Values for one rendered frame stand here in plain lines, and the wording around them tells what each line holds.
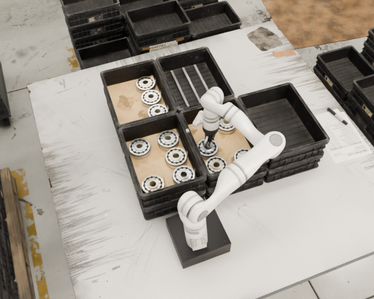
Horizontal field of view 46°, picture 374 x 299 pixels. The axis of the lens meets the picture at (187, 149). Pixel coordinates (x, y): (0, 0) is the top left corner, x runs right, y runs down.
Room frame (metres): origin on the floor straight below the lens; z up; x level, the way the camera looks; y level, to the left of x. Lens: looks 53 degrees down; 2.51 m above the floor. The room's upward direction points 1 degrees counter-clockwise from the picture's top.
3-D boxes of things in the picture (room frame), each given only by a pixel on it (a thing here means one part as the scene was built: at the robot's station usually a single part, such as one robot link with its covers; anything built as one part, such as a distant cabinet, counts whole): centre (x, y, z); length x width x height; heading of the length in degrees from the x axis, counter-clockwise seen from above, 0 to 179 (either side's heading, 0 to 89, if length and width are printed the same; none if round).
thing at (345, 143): (1.42, -0.80, 0.70); 0.33 x 0.23 x 0.01; 20
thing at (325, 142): (1.36, -0.45, 0.92); 0.40 x 0.30 x 0.02; 18
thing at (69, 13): (2.83, 0.70, 0.37); 0.40 x 0.30 x 0.45; 110
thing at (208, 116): (1.27, -0.11, 1.12); 0.09 x 0.07 x 0.15; 141
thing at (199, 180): (1.17, 0.12, 0.92); 0.40 x 0.30 x 0.02; 18
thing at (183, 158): (1.19, 0.05, 0.86); 0.10 x 0.10 x 0.01
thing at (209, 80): (1.64, -0.04, 0.87); 0.40 x 0.30 x 0.11; 18
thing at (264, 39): (2.21, -0.50, 0.71); 0.22 x 0.19 x 0.01; 20
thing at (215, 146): (1.24, -0.10, 0.86); 0.10 x 0.10 x 0.01
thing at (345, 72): (2.28, -1.15, 0.26); 0.40 x 0.30 x 0.23; 20
